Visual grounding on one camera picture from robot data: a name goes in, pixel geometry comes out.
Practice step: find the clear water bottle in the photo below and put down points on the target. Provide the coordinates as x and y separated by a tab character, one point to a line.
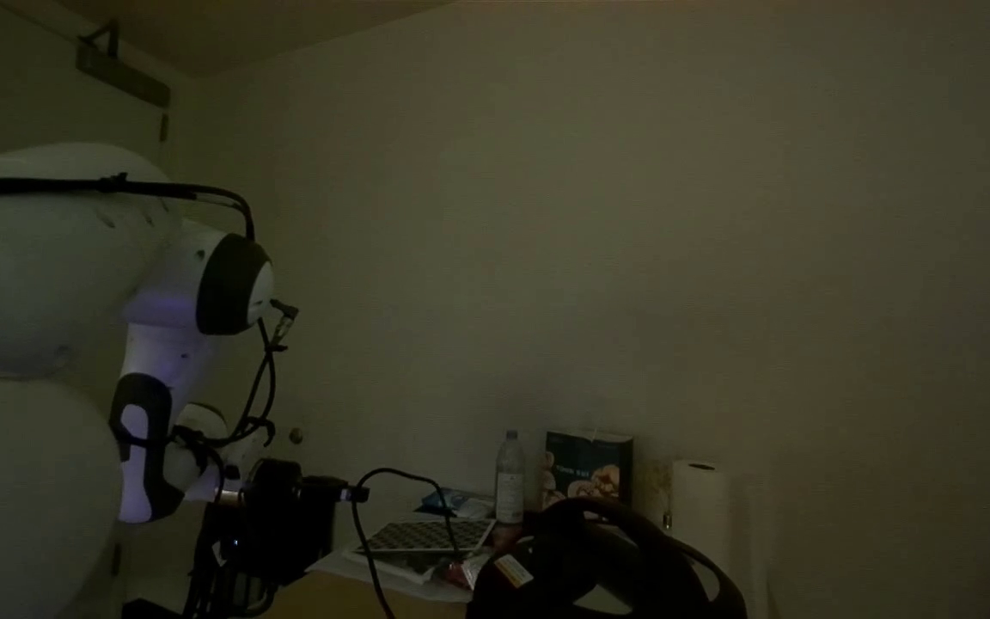
510	475

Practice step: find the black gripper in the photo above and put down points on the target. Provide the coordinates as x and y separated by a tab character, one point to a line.
300	510

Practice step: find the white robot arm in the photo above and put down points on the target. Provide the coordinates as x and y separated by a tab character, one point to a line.
51	275

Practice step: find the blue packet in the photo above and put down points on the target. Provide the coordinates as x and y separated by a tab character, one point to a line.
462	503

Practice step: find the black tripod stand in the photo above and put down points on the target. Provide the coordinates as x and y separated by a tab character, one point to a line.
224	578

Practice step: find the dark ceiling bracket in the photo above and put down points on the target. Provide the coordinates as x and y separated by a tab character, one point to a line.
121	69

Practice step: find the steel pressure cooker black lid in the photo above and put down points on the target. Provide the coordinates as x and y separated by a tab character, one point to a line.
601	572

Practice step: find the white grid tray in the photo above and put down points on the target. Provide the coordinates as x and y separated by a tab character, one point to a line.
426	539

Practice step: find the white paper towel roll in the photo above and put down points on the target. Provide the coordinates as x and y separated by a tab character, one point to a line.
701	503

